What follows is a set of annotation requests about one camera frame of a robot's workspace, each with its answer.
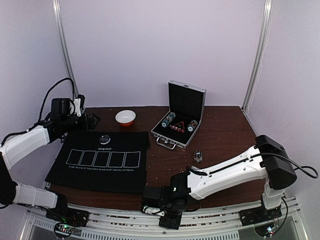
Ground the red triangle card in case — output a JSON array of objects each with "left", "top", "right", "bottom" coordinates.
[{"left": 174, "top": 121, "right": 185, "bottom": 129}]

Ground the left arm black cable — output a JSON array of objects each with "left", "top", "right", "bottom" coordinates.
[{"left": 0, "top": 77, "right": 77, "bottom": 148}]

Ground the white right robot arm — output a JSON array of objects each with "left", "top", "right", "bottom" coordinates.
[{"left": 140, "top": 135, "right": 297, "bottom": 221}]

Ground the poker chip stack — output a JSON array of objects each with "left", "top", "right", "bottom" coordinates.
[{"left": 193, "top": 150, "right": 203, "bottom": 163}]

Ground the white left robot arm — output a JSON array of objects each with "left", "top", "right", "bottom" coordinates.
[{"left": 0, "top": 113, "right": 101, "bottom": 222}]

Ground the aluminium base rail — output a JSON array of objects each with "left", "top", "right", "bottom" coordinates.
[{"left": 23, "top": 196, "right": 302, "bottom": 240}]

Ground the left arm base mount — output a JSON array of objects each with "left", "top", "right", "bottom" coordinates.
[{"left": 44, "top": 207, "right": 90, "bottom": 227}]

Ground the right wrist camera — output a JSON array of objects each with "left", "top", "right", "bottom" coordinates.
[{"left": 141, "top": 205, "right": 165, "bottom": 217}]

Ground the aluminium frame post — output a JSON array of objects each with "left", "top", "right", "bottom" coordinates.
[
  {"left": 242, "top": 0, "right": 274, "bottom": 113},
  {"left": 52, "top": 0, "right": 79, "bottom": 97}
]

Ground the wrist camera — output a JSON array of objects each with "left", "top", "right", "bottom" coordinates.
[
  {"left": 51, "top": 94, "right": 85, "bottom": 117},
  {"left": 141, "top": 205, "right": 165, "bottom": 217}
]

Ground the aluminium poker chip case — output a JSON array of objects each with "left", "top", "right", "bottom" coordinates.
[{"left": 151, "top": 80, "right": 207, "bottom": 150}]

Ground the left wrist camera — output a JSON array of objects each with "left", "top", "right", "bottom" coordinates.
[{"left": 51, "top": 94, "right": 85, "bottom": 117}]

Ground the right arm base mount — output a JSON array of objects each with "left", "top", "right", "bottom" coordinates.
[{"left": 239, "top": 205, "right": 282, "bottom": 226}]

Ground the black poker table mat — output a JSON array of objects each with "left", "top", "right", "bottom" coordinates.
[{"left": 45, "top": 131, "right": 150, "bottom": 194}]

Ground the chip row in case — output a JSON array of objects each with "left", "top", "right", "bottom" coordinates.
[
  {"left": 161, "top": 112, "right": 176, "bottom": 128},
  {"left": 187, "top": 120, "right": 198, "bottom": 133}
]

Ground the right aluminium frame post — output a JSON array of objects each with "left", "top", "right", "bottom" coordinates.
[{"left": 242, "top": 0, "right": 274, "bottom": 113}]

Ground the left chip row in case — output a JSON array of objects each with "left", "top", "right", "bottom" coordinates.
[{"left": 161, "top": 112, "right": 176, "bottom": 128}]

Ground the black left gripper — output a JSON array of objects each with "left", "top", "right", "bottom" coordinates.
[{"left": 61, "top": 112, "right": 100, "bottom": 133}]

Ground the right chip row in case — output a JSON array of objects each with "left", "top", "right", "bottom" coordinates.
[{"left": 187, "top": 120, "right": 198, "bottom": 133}]

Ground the left aluminium frame post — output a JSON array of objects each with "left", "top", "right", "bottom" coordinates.
[{"left": 52, "top": 0, "right": 79, "bottom": 97}]

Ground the orange bowl white inside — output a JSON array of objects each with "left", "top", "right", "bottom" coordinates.
[{"left": 115, "top": 109, "right": 136, "bottom": 127}]

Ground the red dice set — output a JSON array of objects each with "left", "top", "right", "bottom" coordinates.
[{"left": 170, "top": 125, "right": 185, "bottom": 133}]

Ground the clear acrylic dealer button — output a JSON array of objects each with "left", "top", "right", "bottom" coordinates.
[{"left": 99, "top": 134, "right": 111, "bottom": 145}]

